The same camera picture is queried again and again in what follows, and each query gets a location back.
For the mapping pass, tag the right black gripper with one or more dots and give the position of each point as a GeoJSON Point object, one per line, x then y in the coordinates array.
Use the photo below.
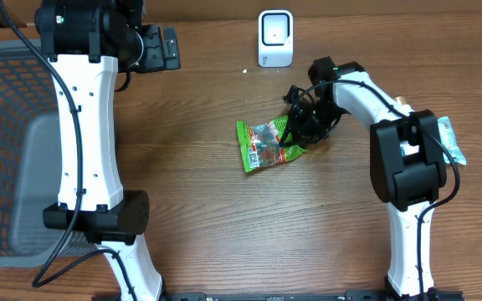
{"type": "Point", "coordinates": [297, 127]}

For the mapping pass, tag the green gummy candy bag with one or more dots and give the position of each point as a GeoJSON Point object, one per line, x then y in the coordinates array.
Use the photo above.
{"type": "Point", "coordinates": [259, 144]}

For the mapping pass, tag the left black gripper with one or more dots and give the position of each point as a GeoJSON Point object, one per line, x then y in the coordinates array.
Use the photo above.
{"type": "Point", "coordinates": [159, 60]}

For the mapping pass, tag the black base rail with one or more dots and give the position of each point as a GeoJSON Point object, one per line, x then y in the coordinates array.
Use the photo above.
{"type": "Point", "coordinates": [351, 295]}

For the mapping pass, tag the grey plastic mesh basket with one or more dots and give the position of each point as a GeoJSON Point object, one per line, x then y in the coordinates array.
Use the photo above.
{"type": "Point", "coordinates": [30, 157]}

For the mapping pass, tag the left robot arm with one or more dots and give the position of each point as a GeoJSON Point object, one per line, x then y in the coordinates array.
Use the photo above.
{"type": "Point", "coordinates": [85, 45]}

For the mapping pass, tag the white tube with gold cap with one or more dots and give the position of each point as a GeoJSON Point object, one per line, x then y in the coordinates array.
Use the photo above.
{"type": "Point", "coordinates": [401, 100]}

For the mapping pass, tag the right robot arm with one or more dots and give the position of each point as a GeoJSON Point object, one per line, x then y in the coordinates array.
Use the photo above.
{"type": "Point", "coordinates": [407, 166]}

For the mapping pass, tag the mint green wipes packet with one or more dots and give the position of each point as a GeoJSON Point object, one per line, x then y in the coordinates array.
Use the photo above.
{"type": "Point", "coordinates": [448, 139]}

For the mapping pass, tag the white barcode scanner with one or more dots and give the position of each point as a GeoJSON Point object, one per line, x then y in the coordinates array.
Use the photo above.
{"type": "Point", "coordinates": [275, 38]}

